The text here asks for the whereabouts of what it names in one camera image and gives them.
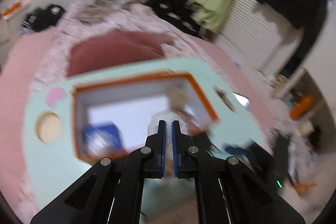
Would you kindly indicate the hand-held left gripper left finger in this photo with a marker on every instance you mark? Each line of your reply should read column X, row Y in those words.
column 163, row 150

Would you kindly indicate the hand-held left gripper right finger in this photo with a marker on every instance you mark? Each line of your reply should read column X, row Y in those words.
column 174, row 150

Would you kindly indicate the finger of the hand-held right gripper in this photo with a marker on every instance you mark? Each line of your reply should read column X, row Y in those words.
column 237, row 151

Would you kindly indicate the fluffy white brown pompom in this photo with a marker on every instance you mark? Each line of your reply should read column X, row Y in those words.
column 168, row 115

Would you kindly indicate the orange cardboard box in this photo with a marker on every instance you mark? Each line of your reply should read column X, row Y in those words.
column 126, row 113

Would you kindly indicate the blue tin box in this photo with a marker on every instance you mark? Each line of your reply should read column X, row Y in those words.
column 102, row 137

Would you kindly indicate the mint green desktop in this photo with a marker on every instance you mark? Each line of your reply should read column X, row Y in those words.
column 52, row 166

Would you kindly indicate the orange object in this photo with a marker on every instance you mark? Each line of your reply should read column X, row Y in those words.
column 302, row 107

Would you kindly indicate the dusty red pillow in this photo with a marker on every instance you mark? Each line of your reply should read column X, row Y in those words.
column 113, row 53

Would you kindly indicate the white louvered closet door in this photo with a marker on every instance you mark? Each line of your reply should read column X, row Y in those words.
column 244, row 16

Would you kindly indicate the large black clothes pile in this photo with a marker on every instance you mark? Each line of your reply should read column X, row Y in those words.
column 170, row 11

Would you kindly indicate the beige cloth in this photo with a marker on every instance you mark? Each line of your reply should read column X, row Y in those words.
column 99, row 8

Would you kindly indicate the small black clothes pile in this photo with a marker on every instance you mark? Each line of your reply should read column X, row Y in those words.
column 42, row 16

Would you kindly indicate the orange storage tray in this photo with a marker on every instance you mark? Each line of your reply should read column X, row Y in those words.
column 11, row 9

